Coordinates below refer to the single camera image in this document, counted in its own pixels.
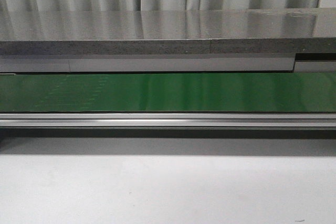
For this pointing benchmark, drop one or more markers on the green conveyor belt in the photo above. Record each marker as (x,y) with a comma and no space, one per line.
(169,92)

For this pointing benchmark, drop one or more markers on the grey stone slab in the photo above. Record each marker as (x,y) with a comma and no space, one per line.
(294,30)

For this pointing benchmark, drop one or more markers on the aluminium front conveyor rail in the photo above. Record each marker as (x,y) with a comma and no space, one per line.
(19,121)

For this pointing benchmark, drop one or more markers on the grey rear conveyor rail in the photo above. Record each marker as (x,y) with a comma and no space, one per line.
(236,62)

